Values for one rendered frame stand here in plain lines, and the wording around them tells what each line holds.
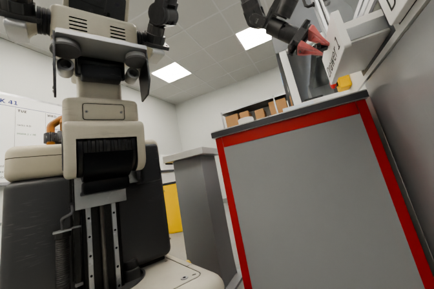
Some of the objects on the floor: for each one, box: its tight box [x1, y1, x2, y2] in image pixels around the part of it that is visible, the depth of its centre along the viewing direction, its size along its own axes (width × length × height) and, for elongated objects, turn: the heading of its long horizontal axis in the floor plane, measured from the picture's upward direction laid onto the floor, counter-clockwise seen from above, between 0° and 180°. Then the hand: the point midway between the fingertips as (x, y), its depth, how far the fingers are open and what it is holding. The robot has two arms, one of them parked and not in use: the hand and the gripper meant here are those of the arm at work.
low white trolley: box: [211, 89, 434, 289], centre depth 101 cm, size 58×62×76 cm
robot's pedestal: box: [163, 146, 243, 289], centre depth 130 cm, size 30×30×76 cm
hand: (323, 48), depth 67 cm, fingers closed on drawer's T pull, 3 cm apart
